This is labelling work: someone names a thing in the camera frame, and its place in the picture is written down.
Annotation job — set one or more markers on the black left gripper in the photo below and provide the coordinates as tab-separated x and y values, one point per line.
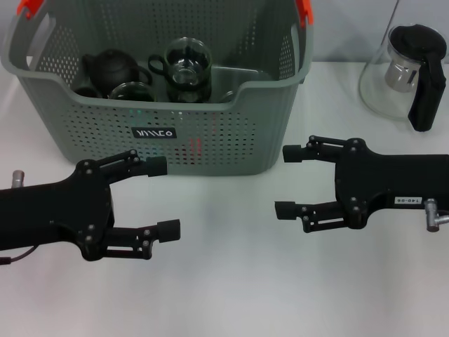
52	214

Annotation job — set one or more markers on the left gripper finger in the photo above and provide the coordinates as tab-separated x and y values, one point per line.
154	165
168	231

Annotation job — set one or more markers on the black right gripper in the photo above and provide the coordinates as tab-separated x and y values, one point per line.
386	179

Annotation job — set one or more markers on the grey perforated storage basket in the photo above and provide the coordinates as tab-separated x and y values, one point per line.
105	140

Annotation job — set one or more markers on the dark clay teapot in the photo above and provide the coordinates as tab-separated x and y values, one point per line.
112	70

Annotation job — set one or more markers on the glass teapot black lid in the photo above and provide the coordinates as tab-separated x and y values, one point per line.
417	38

